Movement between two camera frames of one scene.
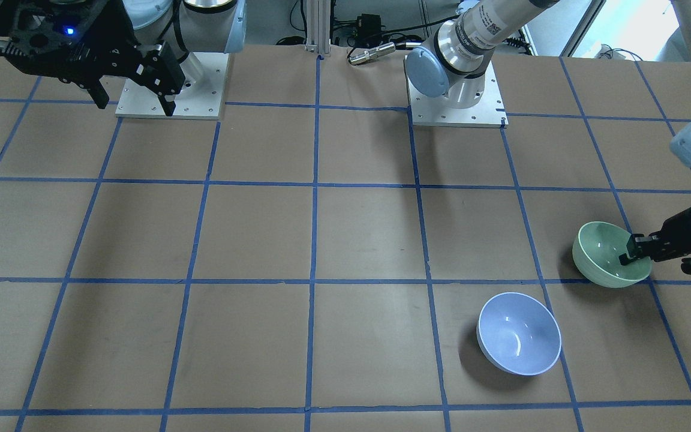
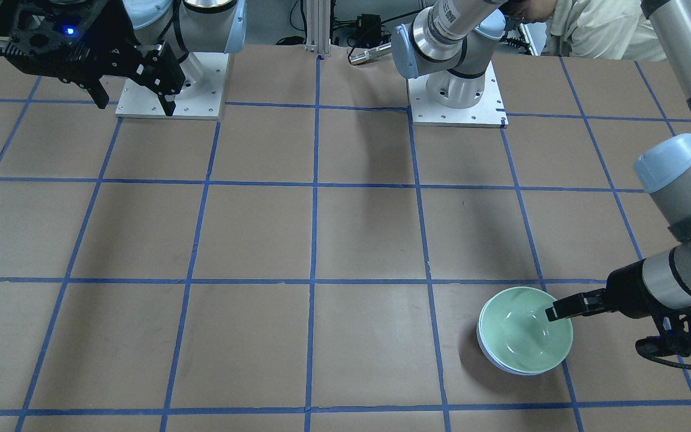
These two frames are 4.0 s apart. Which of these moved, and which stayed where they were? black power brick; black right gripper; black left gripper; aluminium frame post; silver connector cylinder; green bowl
Moved: black left gripper; green bowl
Stayed: black power brick; silver connector cylinder; black right gripper; aluminium frame post
